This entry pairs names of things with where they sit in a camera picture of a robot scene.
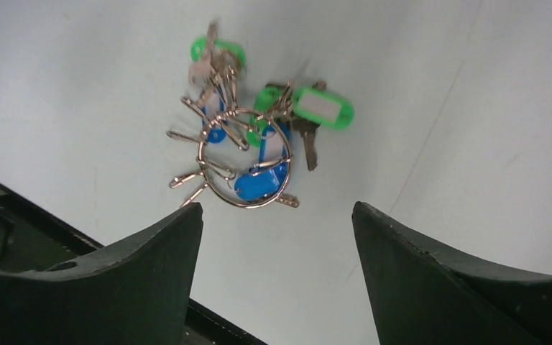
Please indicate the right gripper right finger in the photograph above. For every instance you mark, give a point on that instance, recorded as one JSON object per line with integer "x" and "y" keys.
{"x": 423, "y": 291}

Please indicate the large metal keyring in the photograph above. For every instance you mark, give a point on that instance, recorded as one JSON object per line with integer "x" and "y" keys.
{"x": 229, "y": 145}

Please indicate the key with blue tag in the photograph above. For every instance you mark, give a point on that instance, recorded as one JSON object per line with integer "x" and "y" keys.
{"x": 264, "y": 181}

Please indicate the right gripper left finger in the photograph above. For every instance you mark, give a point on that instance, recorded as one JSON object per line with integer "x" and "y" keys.
{"x": 134, "y": 291}

